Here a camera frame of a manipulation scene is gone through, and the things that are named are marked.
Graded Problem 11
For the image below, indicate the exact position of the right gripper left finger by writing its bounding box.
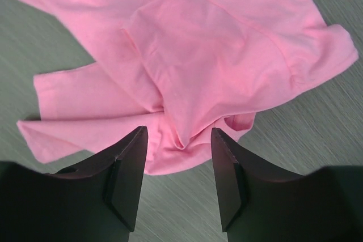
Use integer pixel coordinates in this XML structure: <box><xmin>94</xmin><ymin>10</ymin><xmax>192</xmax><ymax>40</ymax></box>
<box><xmin>1</xmin><ymin>126</ymin><xmax>148</xmax><ymax>241</ymax></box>

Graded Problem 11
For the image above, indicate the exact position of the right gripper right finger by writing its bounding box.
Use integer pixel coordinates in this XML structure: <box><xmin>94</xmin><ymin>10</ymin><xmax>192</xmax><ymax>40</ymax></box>
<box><xmin>211</xmin><ymin>128</ymin><xmax>362</xmax><ymax>241</ymax></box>

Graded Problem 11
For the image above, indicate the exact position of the light pink t-shirt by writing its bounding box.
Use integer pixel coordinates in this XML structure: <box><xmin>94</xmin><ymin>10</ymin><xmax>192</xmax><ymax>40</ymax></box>
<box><xmin>17</xmin><ymin>0</ymin><xmax>358</xmax><ymax>175</ymax></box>

